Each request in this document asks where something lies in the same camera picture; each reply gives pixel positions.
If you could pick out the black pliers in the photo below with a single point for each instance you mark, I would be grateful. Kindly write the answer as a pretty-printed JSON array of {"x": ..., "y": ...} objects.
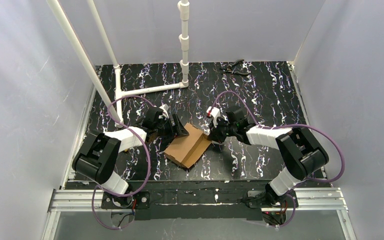
[{"x": 230, "y": 68}]

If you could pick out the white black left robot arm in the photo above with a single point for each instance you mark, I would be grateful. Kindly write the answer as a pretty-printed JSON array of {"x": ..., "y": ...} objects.
[{"x": 97, "y": 156}]

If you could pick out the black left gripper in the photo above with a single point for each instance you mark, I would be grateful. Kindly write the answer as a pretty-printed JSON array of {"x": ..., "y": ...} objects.
[{"x": 172, "y": 126}]

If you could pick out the aluminium rail frame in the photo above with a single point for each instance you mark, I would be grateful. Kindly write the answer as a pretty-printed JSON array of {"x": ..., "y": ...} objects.
[{"x": 199, "y": 203}]

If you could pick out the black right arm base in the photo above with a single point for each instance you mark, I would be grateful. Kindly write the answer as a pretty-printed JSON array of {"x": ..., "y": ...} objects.
[{"x": 287, "y": 204}]

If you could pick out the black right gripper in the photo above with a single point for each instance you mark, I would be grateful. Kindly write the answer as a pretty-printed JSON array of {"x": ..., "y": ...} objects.
[{"x": 218, "y": 131}]

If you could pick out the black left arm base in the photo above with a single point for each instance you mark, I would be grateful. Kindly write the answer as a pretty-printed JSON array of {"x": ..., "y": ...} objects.
[{"x": 138, "y": 201}]

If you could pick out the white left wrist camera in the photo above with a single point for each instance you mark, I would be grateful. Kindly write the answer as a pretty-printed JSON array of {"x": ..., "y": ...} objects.
[{"x": 164, "y": 108}]

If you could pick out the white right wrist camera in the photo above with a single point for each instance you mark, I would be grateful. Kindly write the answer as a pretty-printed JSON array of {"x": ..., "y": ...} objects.
[{"x": 213, "y": 113}]

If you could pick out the brown cardboard paper box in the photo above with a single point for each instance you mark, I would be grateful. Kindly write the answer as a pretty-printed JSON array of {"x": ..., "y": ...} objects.
[{"x": 185, "y": 151}]

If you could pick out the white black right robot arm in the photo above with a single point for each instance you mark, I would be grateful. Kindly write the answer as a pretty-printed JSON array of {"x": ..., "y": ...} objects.
[{"x": 301, "y": 152}]

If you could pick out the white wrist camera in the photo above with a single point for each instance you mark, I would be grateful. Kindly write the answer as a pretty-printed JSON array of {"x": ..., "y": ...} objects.
[
  {"x": 164, "y": 108},
  {"x": 213, "y": 113}
]

